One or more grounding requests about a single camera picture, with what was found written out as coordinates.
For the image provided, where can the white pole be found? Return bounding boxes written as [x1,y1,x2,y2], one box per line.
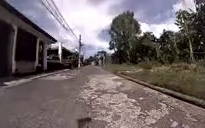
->
[57,42,63,63]

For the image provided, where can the concrete kerb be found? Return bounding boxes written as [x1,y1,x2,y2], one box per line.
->
[115,72,205,113]

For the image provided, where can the large dark tree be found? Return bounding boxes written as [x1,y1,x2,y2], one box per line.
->
[107,10,143,65]

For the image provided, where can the building with pale pillars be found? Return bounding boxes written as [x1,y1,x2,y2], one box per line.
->
[0,0,58,80]

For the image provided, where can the low building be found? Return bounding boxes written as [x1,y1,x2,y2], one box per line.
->
[46,43,80,71]

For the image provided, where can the utility pole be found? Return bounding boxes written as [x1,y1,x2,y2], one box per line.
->
[77,34,83,69]

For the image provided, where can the concrete pavement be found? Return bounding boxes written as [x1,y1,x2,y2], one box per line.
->
[0,68,72,90]

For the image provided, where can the overhead wires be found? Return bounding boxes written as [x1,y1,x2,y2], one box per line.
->
[39,0,82,44]

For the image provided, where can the grass field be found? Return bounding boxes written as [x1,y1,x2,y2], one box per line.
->
[103,61,205,103]

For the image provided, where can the grey asphalt road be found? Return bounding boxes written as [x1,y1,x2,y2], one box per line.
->
[0,64,205,128]

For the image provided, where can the row of trees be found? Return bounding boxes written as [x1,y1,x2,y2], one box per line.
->
[136,0,205,65]

